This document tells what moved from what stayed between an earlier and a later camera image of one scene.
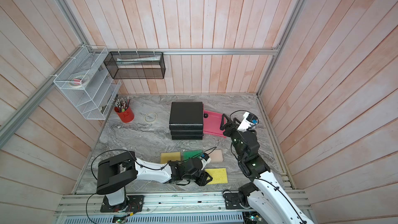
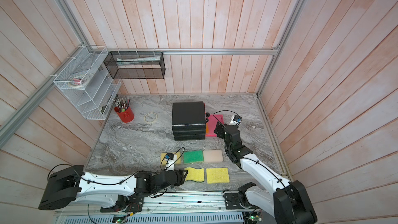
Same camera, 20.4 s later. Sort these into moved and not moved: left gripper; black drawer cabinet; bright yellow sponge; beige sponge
Moved: left gripper
Not moved: bright yellow sponge; black drawer cabinet; beige sponge
